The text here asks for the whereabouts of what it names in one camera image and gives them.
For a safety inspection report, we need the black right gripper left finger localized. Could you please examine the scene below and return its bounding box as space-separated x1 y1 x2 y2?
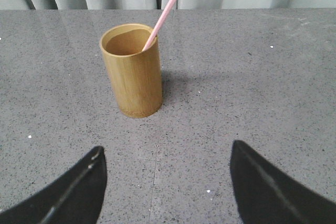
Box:
1 146 107 223

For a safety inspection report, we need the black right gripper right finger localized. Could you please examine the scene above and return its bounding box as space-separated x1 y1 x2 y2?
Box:
230 140 335 223

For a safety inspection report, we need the bamboo cylinder cup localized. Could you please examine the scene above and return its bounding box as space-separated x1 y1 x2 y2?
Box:
99 23 163 118

